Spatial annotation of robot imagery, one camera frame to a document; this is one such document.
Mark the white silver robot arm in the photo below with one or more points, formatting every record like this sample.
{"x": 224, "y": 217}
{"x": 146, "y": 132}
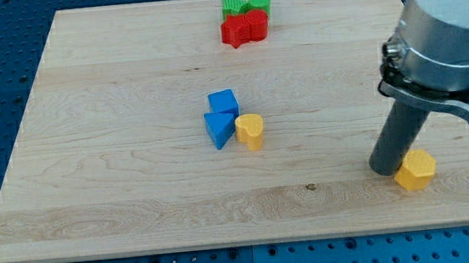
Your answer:
{"x": 425, "y": 64}

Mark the yellow heart block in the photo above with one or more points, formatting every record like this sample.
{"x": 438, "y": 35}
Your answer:
{"x": 249, "y": 130}

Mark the yellow hexagon block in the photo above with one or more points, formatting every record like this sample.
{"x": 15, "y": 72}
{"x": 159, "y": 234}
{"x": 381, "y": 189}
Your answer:
{"x": 416, "y": 171}

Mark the blue triangle block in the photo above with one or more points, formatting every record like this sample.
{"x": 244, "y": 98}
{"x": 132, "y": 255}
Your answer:
{"x": 220, "y": 127}

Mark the blue cube block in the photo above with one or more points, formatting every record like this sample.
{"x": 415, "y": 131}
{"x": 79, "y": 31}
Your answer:
{"x": 224, "y": 101}

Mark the light wooden board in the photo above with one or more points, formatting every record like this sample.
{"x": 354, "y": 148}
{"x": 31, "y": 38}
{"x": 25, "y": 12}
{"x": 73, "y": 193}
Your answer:
{"x": 112, "y": 158}

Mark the red star block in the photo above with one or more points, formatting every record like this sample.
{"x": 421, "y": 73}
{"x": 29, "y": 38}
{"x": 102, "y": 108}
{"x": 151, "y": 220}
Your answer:
{"x": 235, "y": 30}

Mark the red cylinder block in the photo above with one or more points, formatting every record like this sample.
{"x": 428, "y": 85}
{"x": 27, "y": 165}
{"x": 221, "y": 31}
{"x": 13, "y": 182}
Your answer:
{"x": 257, "y": 20}

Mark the green star block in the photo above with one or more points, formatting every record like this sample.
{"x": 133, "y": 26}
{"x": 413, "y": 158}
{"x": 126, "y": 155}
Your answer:
{"x": 233, "y": 7}

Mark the green cylinder block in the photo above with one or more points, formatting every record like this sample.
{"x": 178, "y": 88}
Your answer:
{"x": 264, "y": 5}

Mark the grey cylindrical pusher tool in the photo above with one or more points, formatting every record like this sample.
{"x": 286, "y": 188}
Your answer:
{"x": 399, "y": 132}

